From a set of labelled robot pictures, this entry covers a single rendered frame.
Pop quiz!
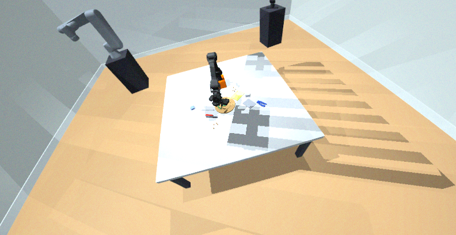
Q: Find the round tan bead board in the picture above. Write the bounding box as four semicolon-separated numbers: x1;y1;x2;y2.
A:
215;97;235;113

